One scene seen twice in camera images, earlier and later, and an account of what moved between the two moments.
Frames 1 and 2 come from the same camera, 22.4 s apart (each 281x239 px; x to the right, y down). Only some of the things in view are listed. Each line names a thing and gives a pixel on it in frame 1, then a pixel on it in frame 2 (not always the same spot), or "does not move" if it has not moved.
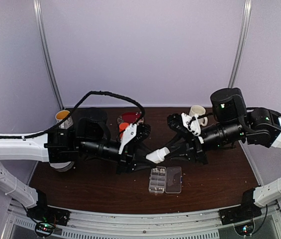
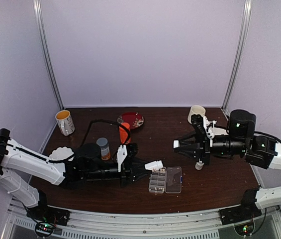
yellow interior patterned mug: [61, 115] does not move
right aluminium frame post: [240, 50] does not move
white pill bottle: [158, 156] to [199, 166]
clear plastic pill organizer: [165, 179] does not move
